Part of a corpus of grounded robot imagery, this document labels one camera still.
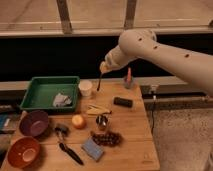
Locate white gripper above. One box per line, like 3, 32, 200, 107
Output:
99, 46, 136, 74

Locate white paper cup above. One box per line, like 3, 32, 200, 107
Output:
79, 80, 92, 97

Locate blue sponge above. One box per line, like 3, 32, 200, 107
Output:
81, 138, 104, 162

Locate green plastic tray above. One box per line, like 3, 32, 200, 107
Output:
20, 76, 80, 112

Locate purple bowl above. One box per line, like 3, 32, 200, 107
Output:
19, 110, 49, 137

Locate black handled knife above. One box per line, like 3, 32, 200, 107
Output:
59, 143, 84, 165

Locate yellow apple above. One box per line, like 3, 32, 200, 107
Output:
72, 115, 86, 129

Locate small metal cup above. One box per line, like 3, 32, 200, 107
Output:
96, 115, 108, 131

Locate bunch of dark grapes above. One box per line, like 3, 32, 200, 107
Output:
91, 131, 122, 147

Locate tan wooden utensils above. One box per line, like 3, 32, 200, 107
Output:
86, 105, 112, 115

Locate orange bowl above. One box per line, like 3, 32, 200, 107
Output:
7, 137, 40, 169

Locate small black brush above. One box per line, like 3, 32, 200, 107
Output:
54, 124, 69, 141

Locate black rectangular block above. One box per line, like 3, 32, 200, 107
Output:
113, 97, 133, 108

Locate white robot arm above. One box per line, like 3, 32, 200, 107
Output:
100, 29, 213, 96

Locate crumpled grey cloth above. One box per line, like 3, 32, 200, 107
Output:
53, 93, 72, 107

